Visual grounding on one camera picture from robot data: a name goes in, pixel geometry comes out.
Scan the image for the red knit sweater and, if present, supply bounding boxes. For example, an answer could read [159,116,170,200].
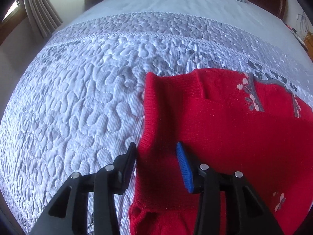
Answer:
[129,69,312,234]

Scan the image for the white quilted bedspread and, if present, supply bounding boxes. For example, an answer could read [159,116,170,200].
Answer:
[1,0,312,233]

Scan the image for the grey curtain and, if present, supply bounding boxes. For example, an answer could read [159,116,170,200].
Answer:
[23,0,63,39]

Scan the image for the wooden window frame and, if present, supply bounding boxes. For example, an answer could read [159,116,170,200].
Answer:
[1,0,27,44]

